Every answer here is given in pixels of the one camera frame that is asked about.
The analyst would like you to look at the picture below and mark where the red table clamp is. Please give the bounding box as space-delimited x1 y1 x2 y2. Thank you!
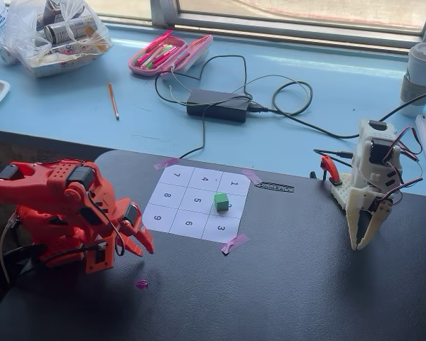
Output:
310 154 344 186

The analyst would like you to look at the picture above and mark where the black power adapter brick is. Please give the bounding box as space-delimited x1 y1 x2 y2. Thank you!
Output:
186 87 253 124

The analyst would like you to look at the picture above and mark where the white paper coffee cup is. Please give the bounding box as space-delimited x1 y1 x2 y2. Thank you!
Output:
399 41 426 118

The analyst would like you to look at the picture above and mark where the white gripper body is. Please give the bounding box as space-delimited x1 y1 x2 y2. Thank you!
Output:
348 186 395 221

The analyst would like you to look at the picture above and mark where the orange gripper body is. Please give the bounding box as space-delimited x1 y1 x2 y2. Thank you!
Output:
112 197 145 235

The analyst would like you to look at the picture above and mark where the tan cable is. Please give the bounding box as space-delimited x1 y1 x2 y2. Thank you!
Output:
0 212 21 285

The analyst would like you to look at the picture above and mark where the pink tape strip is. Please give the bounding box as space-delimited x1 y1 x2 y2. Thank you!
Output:
241 168 263 185
153 157 180 171
219 233 251 254

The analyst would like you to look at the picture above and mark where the black mains cord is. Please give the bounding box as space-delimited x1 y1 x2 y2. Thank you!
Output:
246 73 362 139

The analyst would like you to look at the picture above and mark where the pink pencil case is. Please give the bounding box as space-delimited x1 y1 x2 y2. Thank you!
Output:
127 29 214 78

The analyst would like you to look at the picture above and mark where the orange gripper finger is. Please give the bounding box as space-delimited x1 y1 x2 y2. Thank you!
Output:
134 225 155 254
121 232 143 257

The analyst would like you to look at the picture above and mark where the grey window frame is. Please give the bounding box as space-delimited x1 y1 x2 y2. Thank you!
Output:
92 0 426 54

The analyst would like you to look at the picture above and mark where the white numbered grid paper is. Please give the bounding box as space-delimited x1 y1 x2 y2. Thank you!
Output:
141 163 252 239

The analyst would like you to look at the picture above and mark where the printed food tray box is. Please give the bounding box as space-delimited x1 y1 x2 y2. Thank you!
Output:
26 44 106 78

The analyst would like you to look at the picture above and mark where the thin white cable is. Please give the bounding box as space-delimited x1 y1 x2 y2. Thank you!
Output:
166 67 190 107

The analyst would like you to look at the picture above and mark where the green cube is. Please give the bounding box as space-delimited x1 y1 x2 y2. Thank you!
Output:
213 192 229 212

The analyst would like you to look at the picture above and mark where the orange pencil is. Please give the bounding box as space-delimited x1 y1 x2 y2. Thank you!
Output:
108 81 121 121

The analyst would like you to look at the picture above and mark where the black cable to white arm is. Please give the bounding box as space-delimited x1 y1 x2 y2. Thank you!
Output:
378 90 426 124

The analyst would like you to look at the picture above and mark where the printed drink can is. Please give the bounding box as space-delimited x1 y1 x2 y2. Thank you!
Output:
43 16 97 45

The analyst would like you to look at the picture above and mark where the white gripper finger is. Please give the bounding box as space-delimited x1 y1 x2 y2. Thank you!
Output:
356 212 391 250
348 198 364 251

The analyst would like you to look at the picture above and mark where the clear plastic bag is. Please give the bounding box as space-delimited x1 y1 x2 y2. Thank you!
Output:
0 0 114 78

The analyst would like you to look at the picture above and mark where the black adapter output cord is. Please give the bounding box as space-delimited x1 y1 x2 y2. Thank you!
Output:
154 54 253 160

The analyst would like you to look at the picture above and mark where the black usb cable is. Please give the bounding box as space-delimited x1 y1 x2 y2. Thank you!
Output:
314 148 354 159

